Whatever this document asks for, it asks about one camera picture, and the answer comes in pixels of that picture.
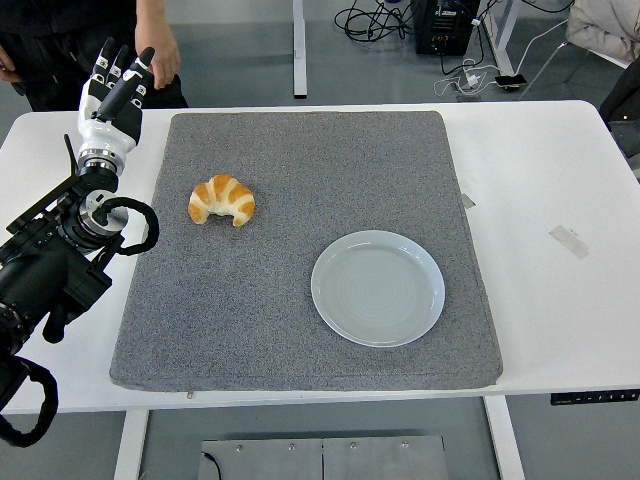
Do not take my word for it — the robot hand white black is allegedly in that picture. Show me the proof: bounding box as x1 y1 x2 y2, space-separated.
77 37 156 154

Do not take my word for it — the person's hand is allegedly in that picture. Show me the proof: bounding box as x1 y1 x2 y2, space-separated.
147 27 182 92

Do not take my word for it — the croissant bread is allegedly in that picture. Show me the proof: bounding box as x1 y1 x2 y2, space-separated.
188 174 257 228

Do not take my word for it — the pale grey round plate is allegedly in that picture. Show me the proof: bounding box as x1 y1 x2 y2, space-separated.
310 229 446 349

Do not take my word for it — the grey metal plate with screws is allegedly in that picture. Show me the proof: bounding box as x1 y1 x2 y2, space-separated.
197 434 446 480

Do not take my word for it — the person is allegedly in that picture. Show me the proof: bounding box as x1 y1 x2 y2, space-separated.
0 0 190 112

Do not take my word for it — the white background desk leg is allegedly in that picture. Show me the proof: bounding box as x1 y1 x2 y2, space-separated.
292 0 308 99

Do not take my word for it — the grey fabric mat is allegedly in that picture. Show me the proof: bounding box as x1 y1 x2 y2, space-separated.
109 110 504 393

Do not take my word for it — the black computer tower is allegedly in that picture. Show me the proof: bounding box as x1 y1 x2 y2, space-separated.
414 0 481 56

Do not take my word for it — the white table leg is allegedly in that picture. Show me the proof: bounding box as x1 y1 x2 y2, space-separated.
483 397 526 480
113 410 150 480

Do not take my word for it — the white slanted desk leg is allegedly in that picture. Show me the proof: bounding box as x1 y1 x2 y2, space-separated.
492 0 516 76

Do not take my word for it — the black smartphone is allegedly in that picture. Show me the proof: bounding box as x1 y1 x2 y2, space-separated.
494 73 529 92

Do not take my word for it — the beige padded jacket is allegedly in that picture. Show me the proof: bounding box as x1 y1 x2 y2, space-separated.
566 0 640 64

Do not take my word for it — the large grey tape strip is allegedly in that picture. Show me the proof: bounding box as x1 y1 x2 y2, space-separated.
548 224 590 260

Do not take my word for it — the black garment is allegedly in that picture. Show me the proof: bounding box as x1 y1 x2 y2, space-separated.
598 62 640 181

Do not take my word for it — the black table control panel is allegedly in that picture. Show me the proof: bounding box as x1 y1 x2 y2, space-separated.
550 388 640 406

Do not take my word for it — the black floor cable bundle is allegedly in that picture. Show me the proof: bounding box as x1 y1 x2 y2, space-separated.
333 0 419 44

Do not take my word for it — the white charger cable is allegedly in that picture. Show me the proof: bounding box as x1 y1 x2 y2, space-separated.
433 58 501 97

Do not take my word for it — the thin black cable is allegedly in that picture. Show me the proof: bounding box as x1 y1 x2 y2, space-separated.
200 452 224 480

